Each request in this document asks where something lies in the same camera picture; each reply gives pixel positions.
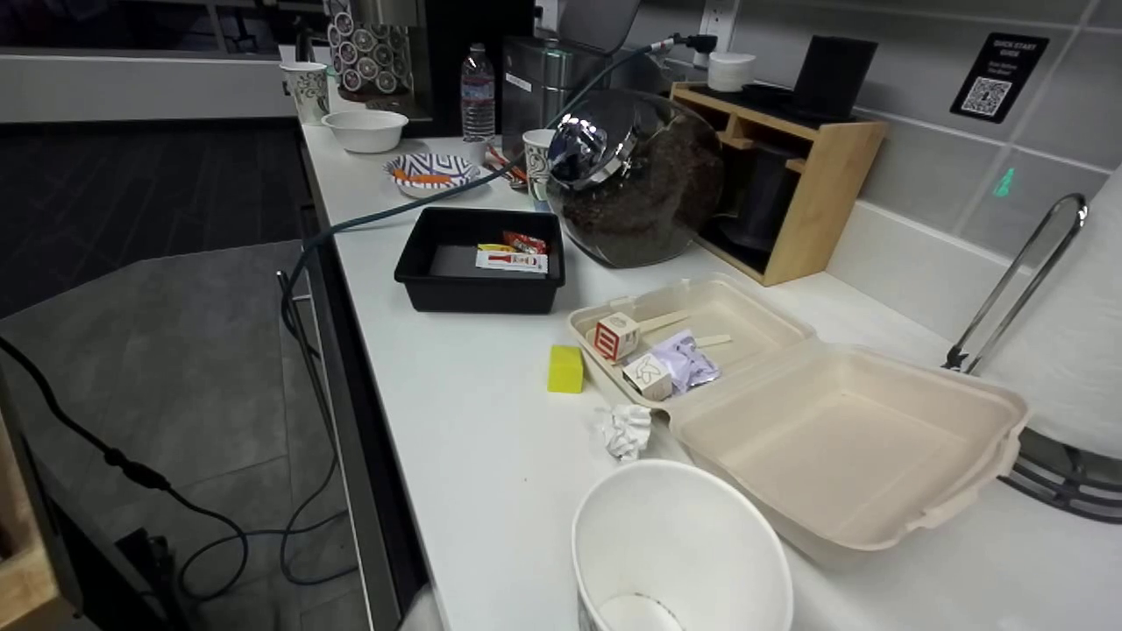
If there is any patterned paper coffee cup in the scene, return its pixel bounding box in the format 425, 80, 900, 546
278, 59, 332, 125

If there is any black plastic box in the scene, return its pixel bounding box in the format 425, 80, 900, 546
393, 205, 566, 316

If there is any small white paper cup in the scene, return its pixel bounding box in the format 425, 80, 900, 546
517, 125, 561, 205

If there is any black silver coffee machine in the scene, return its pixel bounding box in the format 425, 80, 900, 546
496, 30, 610, 151

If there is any large white paper cup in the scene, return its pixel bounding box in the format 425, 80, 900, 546
566, 456, 799, 631

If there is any white lidded cup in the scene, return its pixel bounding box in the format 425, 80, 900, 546
706, 49, 760, 98

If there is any black holder box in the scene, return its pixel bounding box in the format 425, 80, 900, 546
748, 30, 880, 129

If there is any yellow sponge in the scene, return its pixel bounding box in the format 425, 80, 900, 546
542, 343, 591, 397

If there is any red white cube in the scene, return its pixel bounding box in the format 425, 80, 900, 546
587, 310, 646, 363

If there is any white yellow sachet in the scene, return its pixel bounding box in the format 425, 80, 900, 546
473, 239, 554, 281

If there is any red sachet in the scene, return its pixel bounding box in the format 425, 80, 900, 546
500, 227, 554, 259

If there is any wooden stir stick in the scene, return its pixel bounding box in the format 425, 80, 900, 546
633, 303, 709, 336

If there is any crumpled white paper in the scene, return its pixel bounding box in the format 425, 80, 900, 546
591, 399, 658, 466

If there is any printed paper packet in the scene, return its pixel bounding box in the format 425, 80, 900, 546
653, 330, 721, 397

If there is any clear plastic water bottle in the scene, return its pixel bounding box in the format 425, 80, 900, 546
454, 43, 496, 148

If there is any small white bowl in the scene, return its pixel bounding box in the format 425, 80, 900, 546
322, 104, 414, 156

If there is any wooden counter organiser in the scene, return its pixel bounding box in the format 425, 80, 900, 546
665, 80, 889, 292

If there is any beige clamshell takeout container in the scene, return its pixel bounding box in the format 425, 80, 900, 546
563, 274, 1032, 557

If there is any chrome faucet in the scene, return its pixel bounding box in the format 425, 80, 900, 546
938, 190, 1092, 377

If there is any black QR code sign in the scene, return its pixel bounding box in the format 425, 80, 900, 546
945, 29, 1051, 125

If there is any grey sink drain mat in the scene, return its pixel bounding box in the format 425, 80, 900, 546
1000, 424, 1122, 524

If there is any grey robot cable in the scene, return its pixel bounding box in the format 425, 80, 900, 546
278, 161, 529, 354

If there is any thin black cable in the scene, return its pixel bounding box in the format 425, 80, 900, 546
548, 30, 718, 134

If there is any wire coffee pod holder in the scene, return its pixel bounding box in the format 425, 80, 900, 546
322, 0, 432, 101

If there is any black floor cable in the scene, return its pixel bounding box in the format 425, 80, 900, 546
0, 333, 355, 606

